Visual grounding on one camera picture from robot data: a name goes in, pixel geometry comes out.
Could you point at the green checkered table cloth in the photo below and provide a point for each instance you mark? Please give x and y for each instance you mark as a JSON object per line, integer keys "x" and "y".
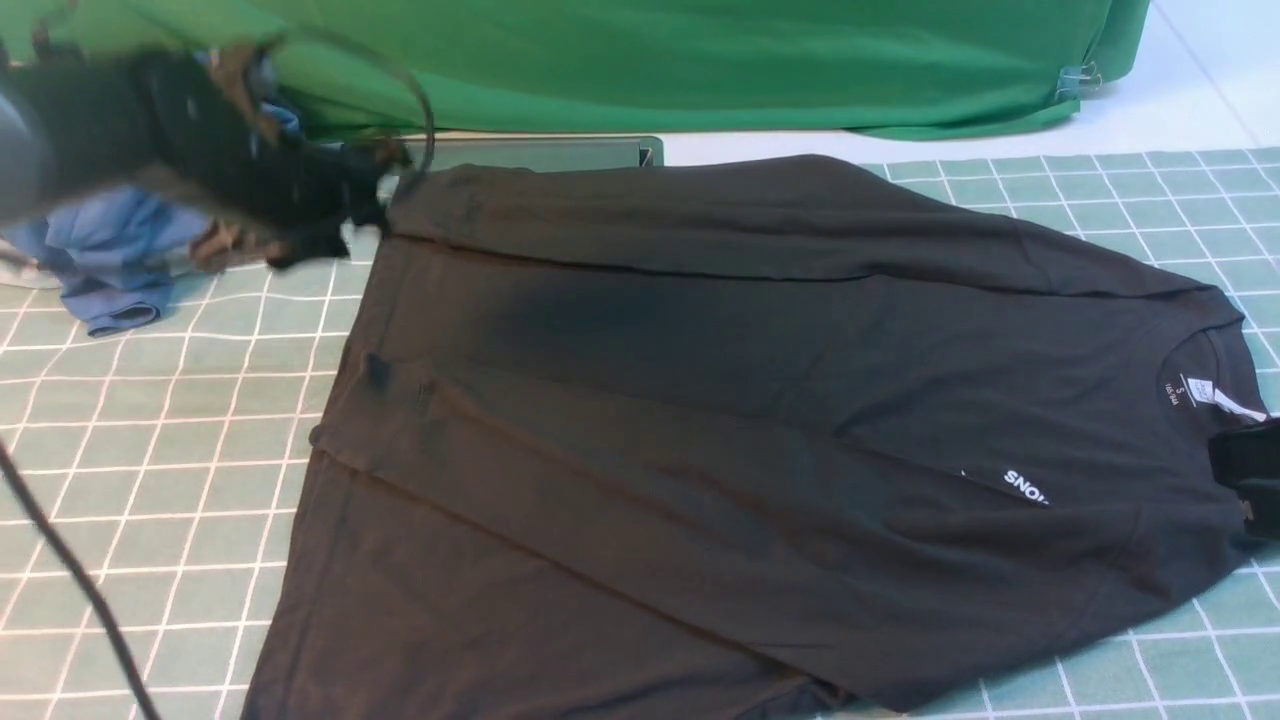
{"x": 171, "y": 458}

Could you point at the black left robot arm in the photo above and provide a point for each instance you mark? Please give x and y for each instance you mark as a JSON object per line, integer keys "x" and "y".
{"x": 195, "y": 130}

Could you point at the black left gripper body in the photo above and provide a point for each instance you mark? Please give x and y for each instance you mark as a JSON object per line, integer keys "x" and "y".
{"x": 283, "y": 203}

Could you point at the green backdrop cloth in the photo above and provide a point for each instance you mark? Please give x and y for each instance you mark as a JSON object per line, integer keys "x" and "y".
{"x": 905, "y": 70}

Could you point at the blue crumpled shirt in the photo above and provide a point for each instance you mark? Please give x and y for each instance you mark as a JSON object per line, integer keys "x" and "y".
{"x": 116, "y": 255}

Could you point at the dark gray long-sleeved shirt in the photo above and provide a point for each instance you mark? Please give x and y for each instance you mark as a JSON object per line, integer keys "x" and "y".
{"x": 747, "y": 441}

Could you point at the metal binder clip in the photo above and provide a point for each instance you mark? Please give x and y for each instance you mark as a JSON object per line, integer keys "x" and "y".
{"x": 1075, "y": 81}

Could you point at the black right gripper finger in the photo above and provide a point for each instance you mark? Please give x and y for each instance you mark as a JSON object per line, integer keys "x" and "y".
{"x": 1246, "y": 461}

